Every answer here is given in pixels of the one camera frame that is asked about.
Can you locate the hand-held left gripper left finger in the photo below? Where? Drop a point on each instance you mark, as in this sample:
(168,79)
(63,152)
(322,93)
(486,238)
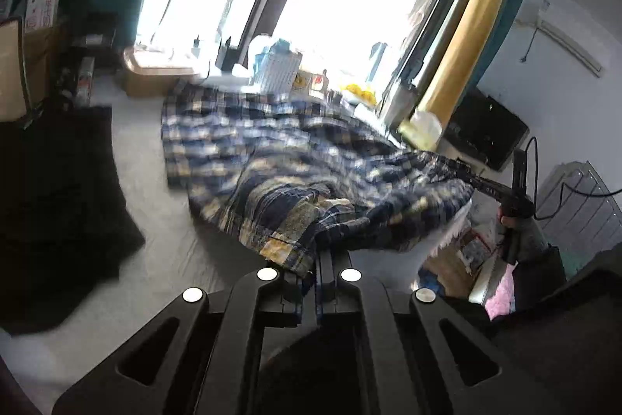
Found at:
(303,303)

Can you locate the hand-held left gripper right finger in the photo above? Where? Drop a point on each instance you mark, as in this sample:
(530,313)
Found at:
(324,293)

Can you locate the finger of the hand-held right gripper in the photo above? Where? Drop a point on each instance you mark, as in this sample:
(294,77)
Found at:
(481,181)

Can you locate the blue plaid pants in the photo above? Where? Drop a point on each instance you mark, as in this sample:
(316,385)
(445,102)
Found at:
(291,152)

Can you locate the person's right forearm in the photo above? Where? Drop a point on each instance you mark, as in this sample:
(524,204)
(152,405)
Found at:
(534,245)

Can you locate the person's right hand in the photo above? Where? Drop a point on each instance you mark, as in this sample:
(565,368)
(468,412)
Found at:
(506,219)

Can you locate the black monitor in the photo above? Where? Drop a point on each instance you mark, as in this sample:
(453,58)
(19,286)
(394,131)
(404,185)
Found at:
(486,128)

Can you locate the white radiator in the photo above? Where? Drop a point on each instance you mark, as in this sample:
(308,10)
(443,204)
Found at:
(583,211)

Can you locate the pale green bag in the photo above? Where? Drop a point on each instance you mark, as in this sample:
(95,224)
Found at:
(420,125)

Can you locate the pink cloth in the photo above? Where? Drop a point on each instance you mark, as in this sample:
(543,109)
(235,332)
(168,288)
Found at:
(500,298)

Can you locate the silver metal cylinder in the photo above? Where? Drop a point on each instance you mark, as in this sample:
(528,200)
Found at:
(398,101)

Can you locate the yellow packet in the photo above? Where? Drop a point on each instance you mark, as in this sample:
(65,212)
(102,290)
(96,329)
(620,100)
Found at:
(358,94)

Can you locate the yellow curtain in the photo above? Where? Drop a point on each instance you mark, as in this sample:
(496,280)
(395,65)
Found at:
(466,31)

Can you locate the white air conditioner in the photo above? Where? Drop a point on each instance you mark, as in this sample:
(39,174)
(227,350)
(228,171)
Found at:
(568,45)

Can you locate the white textured bedspread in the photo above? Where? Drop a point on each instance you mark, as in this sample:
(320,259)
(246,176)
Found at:
(160,211)

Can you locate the teal curtain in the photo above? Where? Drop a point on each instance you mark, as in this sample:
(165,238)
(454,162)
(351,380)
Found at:
(510,6)

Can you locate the white pink mug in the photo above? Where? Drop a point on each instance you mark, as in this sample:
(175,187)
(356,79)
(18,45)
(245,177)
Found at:
(320,83)

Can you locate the white mug yellow print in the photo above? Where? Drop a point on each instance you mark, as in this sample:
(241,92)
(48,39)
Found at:
(302,82)

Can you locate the white perforated basket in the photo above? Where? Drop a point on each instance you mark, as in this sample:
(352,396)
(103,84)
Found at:
(277,72)

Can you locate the blue cloth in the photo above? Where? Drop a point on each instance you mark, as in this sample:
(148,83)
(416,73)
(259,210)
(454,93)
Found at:
(279,48)

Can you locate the black power adapter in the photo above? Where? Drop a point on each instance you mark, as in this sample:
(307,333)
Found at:
(226,54)

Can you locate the black cloth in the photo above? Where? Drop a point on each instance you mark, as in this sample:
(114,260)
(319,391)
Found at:
(58,211)

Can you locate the beige basket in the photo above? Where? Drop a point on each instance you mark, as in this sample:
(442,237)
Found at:
(146,79)

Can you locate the long red white box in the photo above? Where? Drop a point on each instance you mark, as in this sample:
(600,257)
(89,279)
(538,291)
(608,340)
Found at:
(83,79)

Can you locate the cardboard box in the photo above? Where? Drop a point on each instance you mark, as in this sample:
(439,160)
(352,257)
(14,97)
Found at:
(41,55)

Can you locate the black framed board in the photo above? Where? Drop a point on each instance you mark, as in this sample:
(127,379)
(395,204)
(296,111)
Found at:
(9,70)

